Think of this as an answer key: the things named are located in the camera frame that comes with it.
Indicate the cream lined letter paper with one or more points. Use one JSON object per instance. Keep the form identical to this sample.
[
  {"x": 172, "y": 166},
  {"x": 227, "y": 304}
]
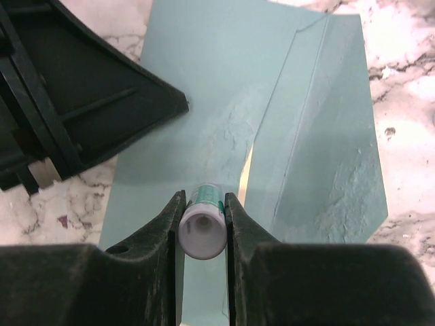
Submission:
[{"x": 244, "y": 178}]

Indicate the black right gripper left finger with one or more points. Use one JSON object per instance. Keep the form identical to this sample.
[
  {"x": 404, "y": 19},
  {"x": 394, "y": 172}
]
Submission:
[{"x": 137, "y": 281}]

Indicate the light blue envelope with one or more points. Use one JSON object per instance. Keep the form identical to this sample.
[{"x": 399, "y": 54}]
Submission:
[{"x": 291, "y": 82}]

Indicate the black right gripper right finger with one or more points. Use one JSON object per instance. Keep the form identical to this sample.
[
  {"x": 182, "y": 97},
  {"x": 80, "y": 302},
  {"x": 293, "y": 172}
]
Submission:
[{"x": 275, "y": 283}]

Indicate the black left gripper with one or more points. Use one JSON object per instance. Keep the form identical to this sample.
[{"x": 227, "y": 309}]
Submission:
[{"x": 69, "y": 97}]

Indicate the green white glue stick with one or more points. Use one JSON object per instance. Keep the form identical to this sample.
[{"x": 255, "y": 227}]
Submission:
[{"x": 202, "y": 231}]

